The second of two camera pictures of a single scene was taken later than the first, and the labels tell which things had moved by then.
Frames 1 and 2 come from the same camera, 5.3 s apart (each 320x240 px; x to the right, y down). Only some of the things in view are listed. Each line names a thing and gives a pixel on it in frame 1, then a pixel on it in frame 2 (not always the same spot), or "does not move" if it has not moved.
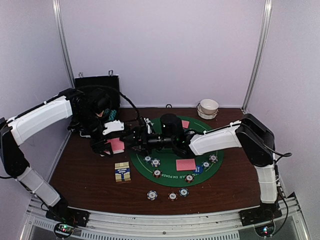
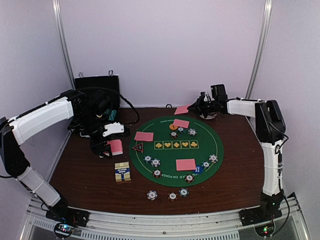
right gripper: (139, 133) → (197, 107)
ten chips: (155, 162) does not move
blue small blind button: (199, 169) does not move
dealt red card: (185, 164) does not move
